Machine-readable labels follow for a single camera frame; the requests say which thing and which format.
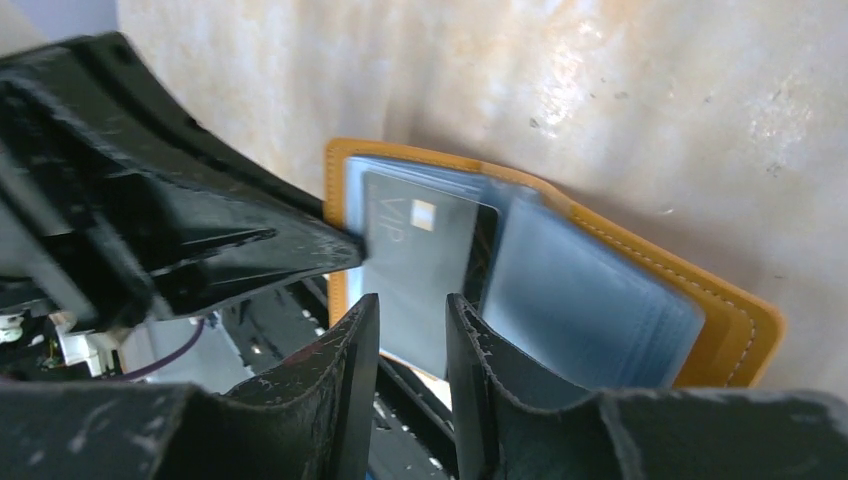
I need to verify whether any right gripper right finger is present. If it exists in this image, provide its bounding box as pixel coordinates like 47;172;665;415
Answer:
445;294;847;479

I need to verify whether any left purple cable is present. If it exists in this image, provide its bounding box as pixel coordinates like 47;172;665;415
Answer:
112;317;207;383

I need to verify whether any black VIP credit card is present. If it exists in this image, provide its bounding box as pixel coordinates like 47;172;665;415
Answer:
362;172;501;379

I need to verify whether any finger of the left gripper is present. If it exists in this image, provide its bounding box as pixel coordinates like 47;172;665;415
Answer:
86;32;364;315

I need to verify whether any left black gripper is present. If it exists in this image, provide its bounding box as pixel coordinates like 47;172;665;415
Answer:
1;33;173;331

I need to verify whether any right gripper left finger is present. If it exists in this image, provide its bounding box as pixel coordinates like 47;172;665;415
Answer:
1;294;380;479

